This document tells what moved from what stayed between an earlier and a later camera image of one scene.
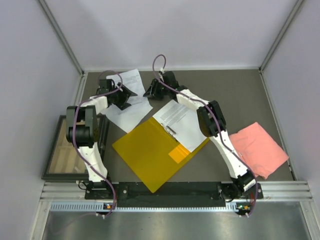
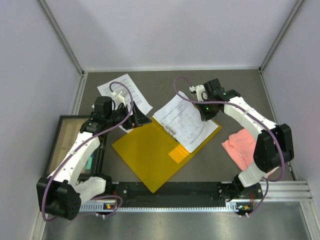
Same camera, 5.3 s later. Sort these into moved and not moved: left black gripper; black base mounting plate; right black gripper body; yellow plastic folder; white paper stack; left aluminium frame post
Moved: white paper stack; right black gripper body; left black gripper
Not moved: left aluminium frame post; black base mounting plate; yellow plastic folder
